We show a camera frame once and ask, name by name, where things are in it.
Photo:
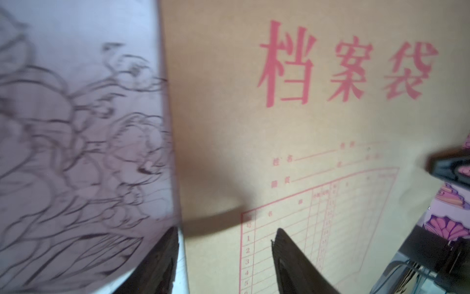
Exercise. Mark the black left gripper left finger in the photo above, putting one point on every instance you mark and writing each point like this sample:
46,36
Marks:
157,271

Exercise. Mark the kraft file bag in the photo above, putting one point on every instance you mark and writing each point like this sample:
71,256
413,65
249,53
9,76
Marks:
315,117

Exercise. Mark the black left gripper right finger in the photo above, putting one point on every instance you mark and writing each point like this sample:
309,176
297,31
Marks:
295,274

